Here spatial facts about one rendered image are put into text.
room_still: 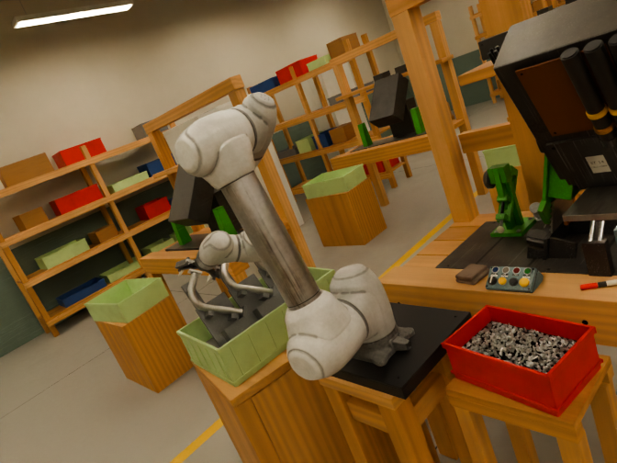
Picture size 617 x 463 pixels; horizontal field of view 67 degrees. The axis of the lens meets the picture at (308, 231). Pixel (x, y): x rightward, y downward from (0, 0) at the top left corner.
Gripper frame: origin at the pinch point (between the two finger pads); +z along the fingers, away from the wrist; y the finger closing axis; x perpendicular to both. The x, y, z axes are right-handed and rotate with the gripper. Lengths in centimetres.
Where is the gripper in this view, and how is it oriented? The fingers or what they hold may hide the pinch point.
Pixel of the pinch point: (195, 275)
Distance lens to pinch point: 203.1
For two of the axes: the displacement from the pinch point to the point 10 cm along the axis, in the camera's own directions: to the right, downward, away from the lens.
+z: -4.3, 3.8, 8.2
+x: -0.9, 8.9, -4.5
